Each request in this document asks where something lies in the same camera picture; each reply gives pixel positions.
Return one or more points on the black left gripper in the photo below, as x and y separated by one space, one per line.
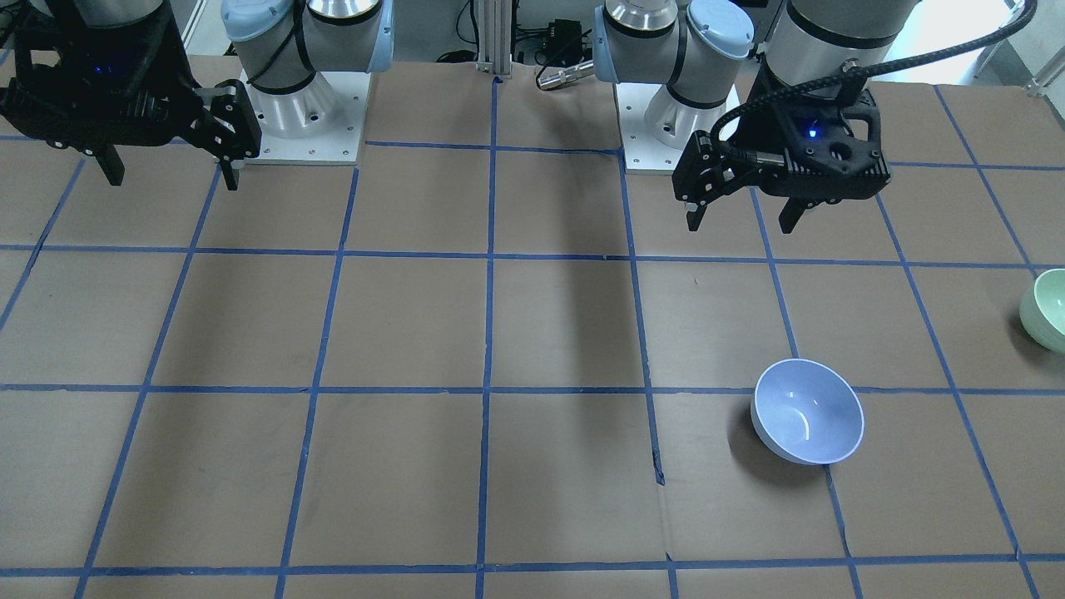
755 125

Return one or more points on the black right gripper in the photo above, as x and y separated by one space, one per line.
169 93

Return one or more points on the green bowl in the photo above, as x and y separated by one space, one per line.
1042 310

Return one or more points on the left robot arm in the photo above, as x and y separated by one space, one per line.
698 49

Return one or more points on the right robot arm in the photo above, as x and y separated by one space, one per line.
281 45

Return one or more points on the blue bowl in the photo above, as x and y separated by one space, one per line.
805 413

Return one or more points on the silver cylindrical connector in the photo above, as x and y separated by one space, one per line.
548 82

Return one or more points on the black power box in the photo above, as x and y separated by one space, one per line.
562 35

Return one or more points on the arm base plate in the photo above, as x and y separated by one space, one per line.
655 127
320 125

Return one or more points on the aluminium frame post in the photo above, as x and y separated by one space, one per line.
494 37

